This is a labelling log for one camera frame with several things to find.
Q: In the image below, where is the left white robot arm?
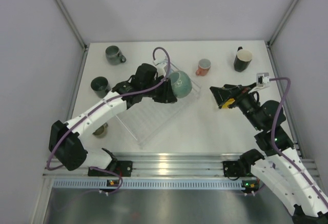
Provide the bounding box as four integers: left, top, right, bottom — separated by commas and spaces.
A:
49, 64, 177, 176

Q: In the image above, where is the dark green cup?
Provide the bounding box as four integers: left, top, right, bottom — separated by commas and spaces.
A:
90, 76, 111, 98

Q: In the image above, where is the perforated cable duct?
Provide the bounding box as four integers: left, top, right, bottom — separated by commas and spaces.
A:
52, 178, 245, 190

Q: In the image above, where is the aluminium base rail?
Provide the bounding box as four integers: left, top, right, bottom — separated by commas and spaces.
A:
43, 152, 321, 178

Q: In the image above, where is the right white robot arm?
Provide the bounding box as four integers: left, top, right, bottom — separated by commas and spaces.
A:
210, 83, 327, 223

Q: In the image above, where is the black mug white interior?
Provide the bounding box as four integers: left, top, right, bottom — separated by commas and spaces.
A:
233, 47, 253, 72

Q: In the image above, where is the olive beige small mug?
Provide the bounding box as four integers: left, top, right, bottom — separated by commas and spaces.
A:
92, 123, 108, 138

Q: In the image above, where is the aluminium frame post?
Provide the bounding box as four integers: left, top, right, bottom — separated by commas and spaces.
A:
54, 0, 88, 51
266, 0, 301, 49

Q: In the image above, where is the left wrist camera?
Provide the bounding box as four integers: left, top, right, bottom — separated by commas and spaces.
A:
153, 58, 168, 76

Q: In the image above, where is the left aluminium frame post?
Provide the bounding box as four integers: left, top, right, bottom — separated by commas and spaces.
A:
54, 0, 88, 51

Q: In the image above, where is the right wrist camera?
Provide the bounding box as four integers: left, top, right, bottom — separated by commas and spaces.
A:
256, 72, 270, 88

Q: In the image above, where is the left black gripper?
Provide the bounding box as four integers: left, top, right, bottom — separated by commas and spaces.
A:
142, 76, 177, 104

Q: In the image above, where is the right aluminium frame post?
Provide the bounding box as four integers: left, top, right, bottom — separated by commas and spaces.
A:
266, 0, 301, 49

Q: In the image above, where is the dark grey glazed mug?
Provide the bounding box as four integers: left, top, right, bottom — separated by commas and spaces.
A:
105, 46, 126, 66

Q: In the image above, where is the yellow enamel mug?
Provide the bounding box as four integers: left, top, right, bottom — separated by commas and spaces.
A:
221, 99, 234, 109

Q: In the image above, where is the teal speckled ceramic mug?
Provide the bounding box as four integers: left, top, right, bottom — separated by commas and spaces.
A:
169, 70, 192, 99

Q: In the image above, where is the pink coral mug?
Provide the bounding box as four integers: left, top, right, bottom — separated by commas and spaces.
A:
195, 58, 211, 76

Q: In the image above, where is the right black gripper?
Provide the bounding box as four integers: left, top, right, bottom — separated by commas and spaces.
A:
210, 82, 263, 131

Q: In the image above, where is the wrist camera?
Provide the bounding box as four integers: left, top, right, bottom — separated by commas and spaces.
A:
153, 58, 168, 76
256, 72, 270, 88

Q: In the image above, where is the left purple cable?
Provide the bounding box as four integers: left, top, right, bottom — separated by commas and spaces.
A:
46, 46, 172, 171

